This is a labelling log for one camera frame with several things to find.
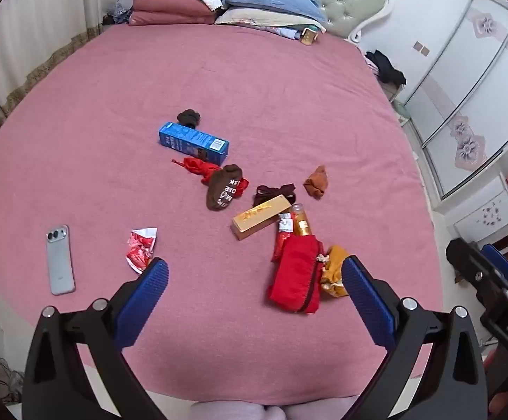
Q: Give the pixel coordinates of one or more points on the orange brown sock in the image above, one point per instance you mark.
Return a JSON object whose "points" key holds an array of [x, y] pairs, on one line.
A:
{"points": [[316, 181]]}

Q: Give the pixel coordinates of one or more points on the black clothes pile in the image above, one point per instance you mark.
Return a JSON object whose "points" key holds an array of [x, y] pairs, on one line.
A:
{"points": [[385, 68]]}

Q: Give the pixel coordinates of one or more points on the grey smartphone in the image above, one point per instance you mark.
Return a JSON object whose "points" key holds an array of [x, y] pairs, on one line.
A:
{"points": [[60, 262]]}

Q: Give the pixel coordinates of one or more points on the red crumpled cloth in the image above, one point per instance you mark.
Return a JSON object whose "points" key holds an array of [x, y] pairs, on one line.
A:
{"points": [[197, 167]]}

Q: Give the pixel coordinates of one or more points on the red white crumpled wrapper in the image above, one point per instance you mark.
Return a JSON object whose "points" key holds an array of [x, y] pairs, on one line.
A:
{"points": [[140, 249]]}

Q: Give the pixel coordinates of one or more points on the small gold jar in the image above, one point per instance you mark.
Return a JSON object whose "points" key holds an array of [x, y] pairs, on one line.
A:
{"points": [[309, 36]]}

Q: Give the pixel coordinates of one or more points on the white curtain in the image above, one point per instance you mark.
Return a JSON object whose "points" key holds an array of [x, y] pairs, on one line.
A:
{"points": [[26, 30]]}

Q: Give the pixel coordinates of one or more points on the wall switch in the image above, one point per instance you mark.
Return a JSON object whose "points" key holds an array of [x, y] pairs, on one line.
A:
{"points": [[421, 48]]}

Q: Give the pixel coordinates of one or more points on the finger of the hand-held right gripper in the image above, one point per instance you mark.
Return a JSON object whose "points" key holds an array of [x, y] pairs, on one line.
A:
{"points": [[506, 269], [468, 262]]}

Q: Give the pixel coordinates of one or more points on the person's light clothing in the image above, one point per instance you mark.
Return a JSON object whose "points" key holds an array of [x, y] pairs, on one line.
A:
{"points": [[245, 409]]}

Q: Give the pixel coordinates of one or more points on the cream pillow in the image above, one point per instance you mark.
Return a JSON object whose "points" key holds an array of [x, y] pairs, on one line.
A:
{"points": [[258, 19]]}

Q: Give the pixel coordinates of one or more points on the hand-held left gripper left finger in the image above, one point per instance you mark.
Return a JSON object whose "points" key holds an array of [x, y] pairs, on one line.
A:
{"points": [[142, 302]]}

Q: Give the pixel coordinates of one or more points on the red zip pouch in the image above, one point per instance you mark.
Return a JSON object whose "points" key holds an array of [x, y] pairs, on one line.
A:
{"points": [[295, 271]]}

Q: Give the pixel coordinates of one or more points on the brown printed sock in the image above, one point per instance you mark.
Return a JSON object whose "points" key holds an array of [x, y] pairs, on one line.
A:
{"points": [[221, 190]]}

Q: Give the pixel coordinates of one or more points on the orange bottle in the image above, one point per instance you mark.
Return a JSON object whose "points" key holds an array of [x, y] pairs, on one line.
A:
{"points": [[302, 223]]}

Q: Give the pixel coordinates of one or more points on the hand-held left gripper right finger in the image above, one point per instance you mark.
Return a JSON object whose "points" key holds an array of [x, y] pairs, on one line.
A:
{"points": [[368, 302]]}

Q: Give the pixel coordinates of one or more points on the small blue pillow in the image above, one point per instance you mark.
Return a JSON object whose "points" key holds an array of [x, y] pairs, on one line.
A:
{"points": [[271, 2]]}

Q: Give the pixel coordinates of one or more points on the pink bed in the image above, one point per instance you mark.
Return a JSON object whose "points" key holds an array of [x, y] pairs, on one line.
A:
{"points": [[105, 140]]}

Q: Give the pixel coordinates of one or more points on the white cabinet with decals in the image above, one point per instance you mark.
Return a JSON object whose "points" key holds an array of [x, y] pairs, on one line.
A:
{"points": [[486, 218]]}

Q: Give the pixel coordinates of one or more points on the dark brown balled sock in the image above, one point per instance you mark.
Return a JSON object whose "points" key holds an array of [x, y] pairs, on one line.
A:
{"points": [[189, 117]]}

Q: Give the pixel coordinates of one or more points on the pink pillow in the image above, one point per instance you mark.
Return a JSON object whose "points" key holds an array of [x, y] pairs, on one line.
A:
{"points": [[171, 11]]}

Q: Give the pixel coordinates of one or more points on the blue cardboard box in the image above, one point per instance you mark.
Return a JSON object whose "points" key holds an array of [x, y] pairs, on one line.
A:
{"points": [[188, 140]]}

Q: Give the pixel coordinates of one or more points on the gold cardboard box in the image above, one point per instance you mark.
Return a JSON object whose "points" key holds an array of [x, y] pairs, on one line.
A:
{"points": [[258, 218]]}

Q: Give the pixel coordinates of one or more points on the red tube packet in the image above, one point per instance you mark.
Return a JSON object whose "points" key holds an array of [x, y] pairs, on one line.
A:
{"points": [[282, 238]]}

